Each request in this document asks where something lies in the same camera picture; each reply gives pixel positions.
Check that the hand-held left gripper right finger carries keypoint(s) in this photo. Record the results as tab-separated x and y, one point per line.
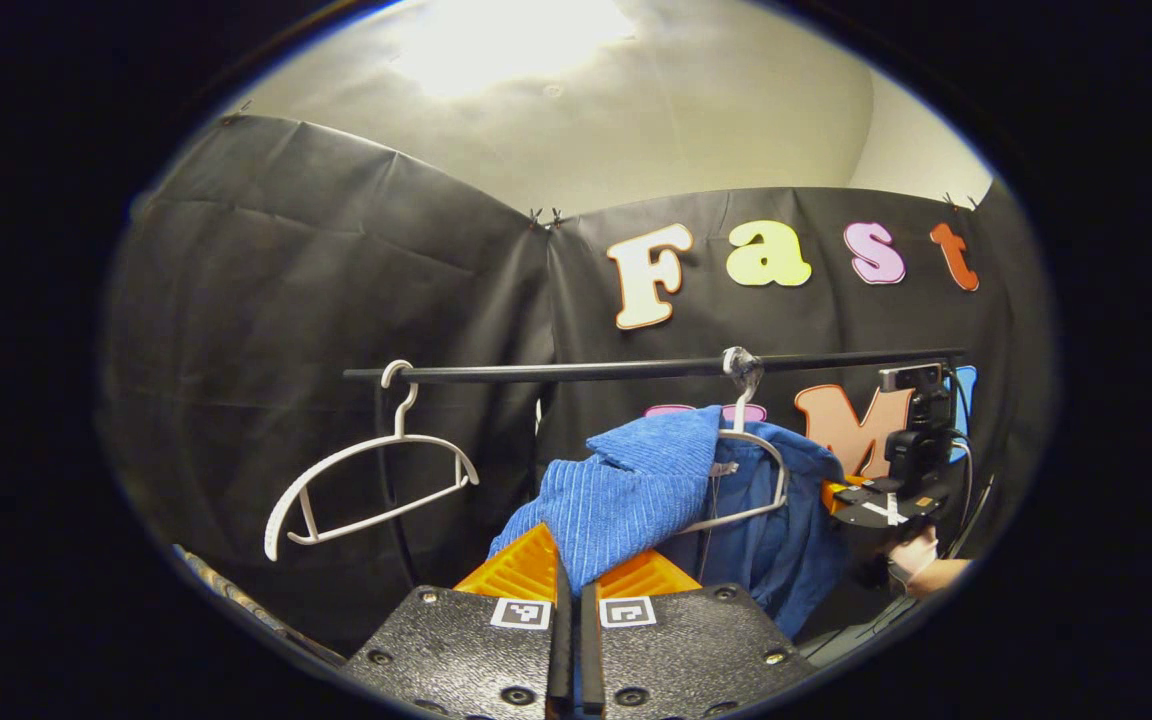
591	660

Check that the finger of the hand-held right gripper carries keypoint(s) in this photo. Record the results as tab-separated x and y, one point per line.
876	505

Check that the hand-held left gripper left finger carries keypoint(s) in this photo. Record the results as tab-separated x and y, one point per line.
561	650

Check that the white plastic hanger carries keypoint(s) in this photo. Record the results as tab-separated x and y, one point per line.
376	450
739	412

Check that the black clothes rack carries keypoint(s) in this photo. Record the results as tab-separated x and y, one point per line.
586	370

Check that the ceiling light panel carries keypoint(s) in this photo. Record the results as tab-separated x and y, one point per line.
516	40

